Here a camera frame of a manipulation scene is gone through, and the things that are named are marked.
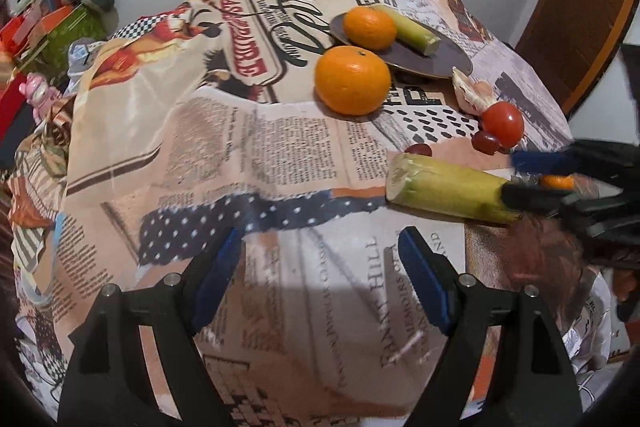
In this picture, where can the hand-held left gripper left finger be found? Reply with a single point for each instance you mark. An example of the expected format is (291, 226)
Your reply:
(220, 272)

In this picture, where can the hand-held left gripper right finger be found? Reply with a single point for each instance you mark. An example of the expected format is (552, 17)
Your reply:
(425, 277)

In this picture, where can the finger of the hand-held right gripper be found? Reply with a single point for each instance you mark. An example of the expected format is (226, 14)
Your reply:
(542, 161)
(530, 199)

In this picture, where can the small mandarin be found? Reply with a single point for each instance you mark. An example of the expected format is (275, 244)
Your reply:
(557, 181)

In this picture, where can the red tomato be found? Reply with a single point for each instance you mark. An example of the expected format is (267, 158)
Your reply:
(502, 122)

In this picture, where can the long yellow-green corn piece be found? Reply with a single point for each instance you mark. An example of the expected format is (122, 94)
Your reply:
(445, 189)

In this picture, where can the dark brown plate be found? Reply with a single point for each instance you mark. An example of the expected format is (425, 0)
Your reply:
(425, 63)

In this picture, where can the large orange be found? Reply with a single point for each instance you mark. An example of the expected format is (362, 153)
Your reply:
(352, 79)

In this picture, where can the red grape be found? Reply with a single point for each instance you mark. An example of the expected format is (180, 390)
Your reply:
(485, 141)
(419, 150)

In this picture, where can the newspaper print tablecloth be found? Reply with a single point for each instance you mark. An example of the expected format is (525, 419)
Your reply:
(250, 147)

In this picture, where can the brown wooden door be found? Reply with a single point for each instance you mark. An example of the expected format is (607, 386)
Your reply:
(575, 7)

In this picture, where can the short yellow-green corn piece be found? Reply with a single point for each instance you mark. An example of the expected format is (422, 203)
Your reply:
(407, 32)

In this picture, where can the medium orange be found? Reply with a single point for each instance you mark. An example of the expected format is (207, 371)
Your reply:
(370, 27)

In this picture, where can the pink toy figure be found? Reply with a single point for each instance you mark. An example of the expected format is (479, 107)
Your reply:
(40, 92)

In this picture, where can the white blue patterned cloth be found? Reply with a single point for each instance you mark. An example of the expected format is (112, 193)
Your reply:
(82, 54)

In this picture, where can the green patterned box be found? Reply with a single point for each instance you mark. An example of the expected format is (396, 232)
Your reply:
(70, 37)

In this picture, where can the red orange box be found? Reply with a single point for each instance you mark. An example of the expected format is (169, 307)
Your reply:
(30, 27)

